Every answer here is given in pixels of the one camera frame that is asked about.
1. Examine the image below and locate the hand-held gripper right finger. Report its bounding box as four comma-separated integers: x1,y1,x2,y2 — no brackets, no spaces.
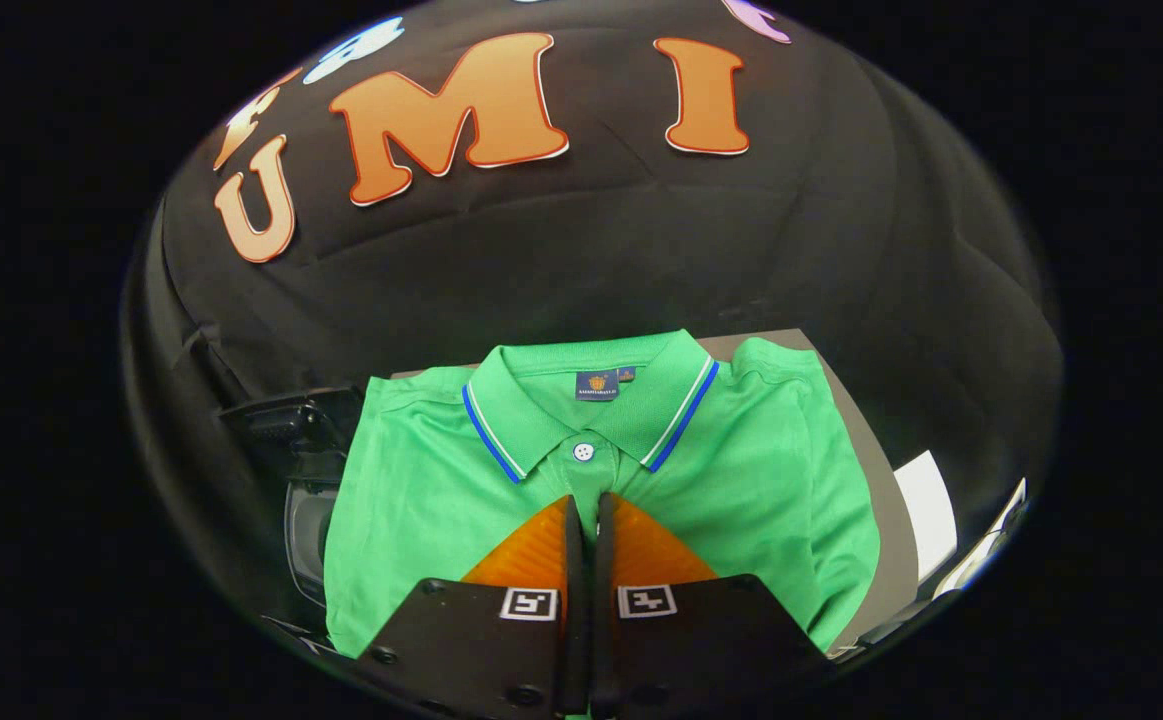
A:
589,492,830,720

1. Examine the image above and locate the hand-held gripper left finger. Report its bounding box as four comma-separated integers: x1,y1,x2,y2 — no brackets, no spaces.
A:
356,495,590,720

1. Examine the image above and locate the green polo shirt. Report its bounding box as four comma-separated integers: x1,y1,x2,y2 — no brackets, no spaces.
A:
324,328,882,661

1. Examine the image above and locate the white sheet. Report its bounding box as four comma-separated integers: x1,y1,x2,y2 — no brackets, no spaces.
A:
894,450,959,586

